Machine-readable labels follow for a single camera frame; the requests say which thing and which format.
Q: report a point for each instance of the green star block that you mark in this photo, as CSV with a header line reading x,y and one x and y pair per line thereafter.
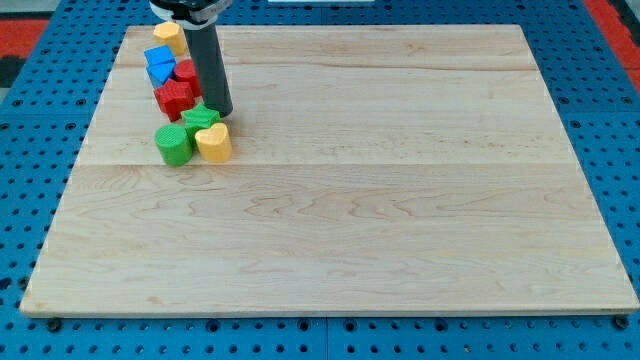
x,y
198,118

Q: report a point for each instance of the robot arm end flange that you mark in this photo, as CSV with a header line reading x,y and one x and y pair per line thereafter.
x,y
190,14

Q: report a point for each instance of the red star block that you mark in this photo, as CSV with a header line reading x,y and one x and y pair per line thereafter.
x,y
174,97

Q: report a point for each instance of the wooden board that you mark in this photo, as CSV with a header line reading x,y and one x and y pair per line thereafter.
x,y
389,171

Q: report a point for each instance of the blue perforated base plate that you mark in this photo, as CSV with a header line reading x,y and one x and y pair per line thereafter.
x,y
45,115

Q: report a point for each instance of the blue cube block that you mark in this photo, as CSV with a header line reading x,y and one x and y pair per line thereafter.
x,y
159,55

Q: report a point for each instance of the yellow hexagon block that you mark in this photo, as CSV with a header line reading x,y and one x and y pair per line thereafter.
x,y
172,35

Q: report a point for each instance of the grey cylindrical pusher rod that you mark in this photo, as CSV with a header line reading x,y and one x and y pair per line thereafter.
x,y
206,54

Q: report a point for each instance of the yellow heart block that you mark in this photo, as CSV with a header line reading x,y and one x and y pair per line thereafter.
x,y
214,143

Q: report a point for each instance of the blue triangle block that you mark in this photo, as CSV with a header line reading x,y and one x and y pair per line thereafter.
x,y
159,74

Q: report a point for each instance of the red cylinder block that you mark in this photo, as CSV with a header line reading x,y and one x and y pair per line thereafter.
x,y
184,71

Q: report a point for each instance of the green cylinder block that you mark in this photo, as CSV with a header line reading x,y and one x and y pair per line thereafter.
x,y
173,145

